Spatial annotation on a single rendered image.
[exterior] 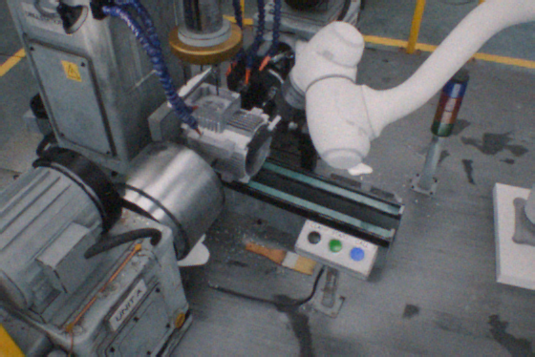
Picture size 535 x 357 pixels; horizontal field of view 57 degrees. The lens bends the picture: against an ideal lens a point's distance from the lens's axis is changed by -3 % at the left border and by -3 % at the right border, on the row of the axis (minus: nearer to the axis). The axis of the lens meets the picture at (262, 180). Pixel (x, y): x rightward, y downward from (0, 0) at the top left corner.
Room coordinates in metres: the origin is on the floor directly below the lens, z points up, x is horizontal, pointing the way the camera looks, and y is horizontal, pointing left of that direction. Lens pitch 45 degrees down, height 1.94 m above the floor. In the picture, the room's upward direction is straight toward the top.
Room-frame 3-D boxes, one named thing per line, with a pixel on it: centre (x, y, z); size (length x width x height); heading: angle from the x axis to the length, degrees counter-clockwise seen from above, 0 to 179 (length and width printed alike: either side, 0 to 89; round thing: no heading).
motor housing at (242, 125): (1.08, 0.10, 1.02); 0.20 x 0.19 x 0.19; 62
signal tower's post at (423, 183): (1.10, -0.51, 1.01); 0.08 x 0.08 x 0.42; 63
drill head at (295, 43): (1.38, -0.05, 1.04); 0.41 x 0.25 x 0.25; 153
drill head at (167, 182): (0.77, 0.27, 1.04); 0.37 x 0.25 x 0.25; 153
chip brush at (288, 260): (0.83, -0.05, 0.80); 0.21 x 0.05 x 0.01; 67
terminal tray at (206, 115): (1.10, 0.14, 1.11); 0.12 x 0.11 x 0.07; 62
